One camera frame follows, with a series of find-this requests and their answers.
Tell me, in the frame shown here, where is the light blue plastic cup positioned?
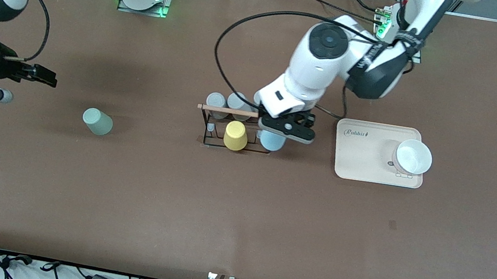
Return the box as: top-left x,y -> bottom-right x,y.
258,129 -> 287,154

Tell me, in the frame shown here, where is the pale green plastic cup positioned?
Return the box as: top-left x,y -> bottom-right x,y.
80,106 -> 116,138

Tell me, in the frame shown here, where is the yellow plastic cup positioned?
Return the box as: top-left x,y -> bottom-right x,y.
222,119 -> 251,153

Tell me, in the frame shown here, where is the cream rectangular tray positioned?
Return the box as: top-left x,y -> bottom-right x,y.
329,117 -> 431,191

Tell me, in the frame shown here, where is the white bowl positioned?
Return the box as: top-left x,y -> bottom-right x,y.
390,136 -> 436,178

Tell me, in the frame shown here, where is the black wire cup rack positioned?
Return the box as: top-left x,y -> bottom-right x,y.
191,102 -> 277,157

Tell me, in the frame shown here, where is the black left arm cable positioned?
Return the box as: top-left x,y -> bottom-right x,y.
207,1 -> 384,127

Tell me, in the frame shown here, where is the black table cable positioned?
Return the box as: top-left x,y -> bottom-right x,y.
268,0 -> 388,26

